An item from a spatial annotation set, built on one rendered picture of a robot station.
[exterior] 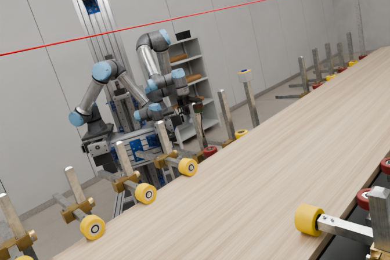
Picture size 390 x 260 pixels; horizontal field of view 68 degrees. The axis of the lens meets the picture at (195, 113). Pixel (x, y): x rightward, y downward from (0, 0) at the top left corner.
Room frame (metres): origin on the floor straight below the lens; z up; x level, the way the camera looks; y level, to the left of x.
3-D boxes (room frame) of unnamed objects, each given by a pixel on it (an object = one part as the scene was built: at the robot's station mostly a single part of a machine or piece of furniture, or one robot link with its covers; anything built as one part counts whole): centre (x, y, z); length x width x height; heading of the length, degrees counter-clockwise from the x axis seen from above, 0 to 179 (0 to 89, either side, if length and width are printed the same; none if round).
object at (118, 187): (1.34, 0.41, 0.95); 0.14 x 0.06 x 0.05; 128
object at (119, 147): (1.35, 0.39, 0.91); 0.04 x 0.04 x 0.48; 38
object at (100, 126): (2.23, 0.76, 1.09); 0.15 x 0.15 x 0.10
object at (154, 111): (1.91, 0.25, 1.13); 0.09 x 0.08 x 0.11; 71
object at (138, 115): (1.96, 0.34, 1.12); 0.11 x 0.11 x 0.08; 71
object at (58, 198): (1.21, 0.65, 0.95); 0.50 x 0.04 x 0.04; 38
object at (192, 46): (4.63, 0.11, 0.78); 0.90 x 0.45 x 1.55; 127
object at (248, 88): (1.98, -0.40, 0.93); 0.05 x 0.05 x 0.45; 38
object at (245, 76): (1.98, -0.40, 1.18); 0.07 x 0.07 x 0.08; 38
